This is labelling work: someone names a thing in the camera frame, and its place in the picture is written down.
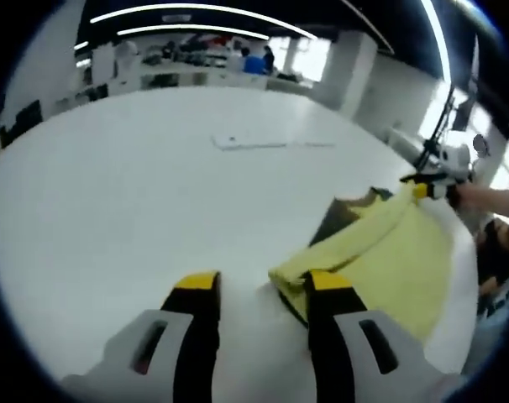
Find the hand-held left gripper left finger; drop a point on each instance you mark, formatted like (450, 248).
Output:
(200, 336)

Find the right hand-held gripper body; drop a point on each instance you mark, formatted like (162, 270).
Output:
(454, 161)

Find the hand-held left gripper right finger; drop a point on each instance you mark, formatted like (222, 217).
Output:
(330, 336)

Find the yellow blue grey garment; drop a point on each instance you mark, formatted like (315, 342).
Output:
(384, 260)

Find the black metal stand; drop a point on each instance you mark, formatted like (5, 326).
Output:
(437, 126)

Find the white square pillar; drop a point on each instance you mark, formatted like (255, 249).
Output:
(355, 75)

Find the long ceiling light strip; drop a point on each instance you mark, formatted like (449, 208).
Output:
(187, 28)
(204, 10)

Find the ceiling air vent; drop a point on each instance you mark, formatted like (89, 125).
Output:
(176, 18)

